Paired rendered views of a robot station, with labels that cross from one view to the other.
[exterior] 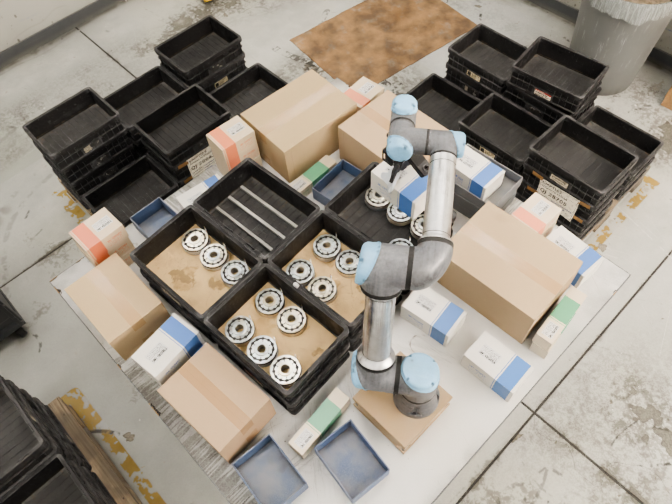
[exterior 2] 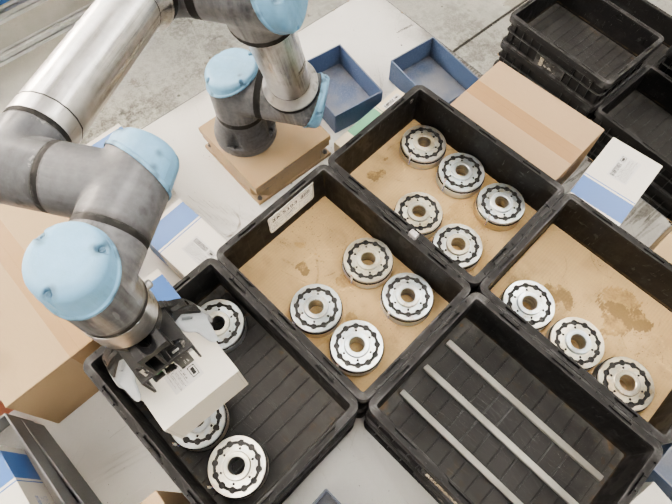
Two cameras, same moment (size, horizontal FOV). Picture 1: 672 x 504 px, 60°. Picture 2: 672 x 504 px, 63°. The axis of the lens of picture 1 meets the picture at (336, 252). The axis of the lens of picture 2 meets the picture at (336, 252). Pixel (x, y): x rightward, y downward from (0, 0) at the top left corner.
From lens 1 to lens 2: 1.65 m
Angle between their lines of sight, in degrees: 57
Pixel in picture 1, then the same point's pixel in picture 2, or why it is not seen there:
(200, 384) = (543, 132)
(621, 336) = not seen: outside the picture
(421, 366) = (228, 69)
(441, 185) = (73, 43)
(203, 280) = (582, 305)
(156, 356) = (622, 164)
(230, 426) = (491, 84)
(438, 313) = (183, 233)
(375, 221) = (254, 410)
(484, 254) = not seen: hidden behind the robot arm
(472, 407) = (177, 142)
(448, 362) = (191, 196)
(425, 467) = not seen: hidden behind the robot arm
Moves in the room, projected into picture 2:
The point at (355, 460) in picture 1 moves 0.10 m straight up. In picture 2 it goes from (333, 98) to (332, 71)
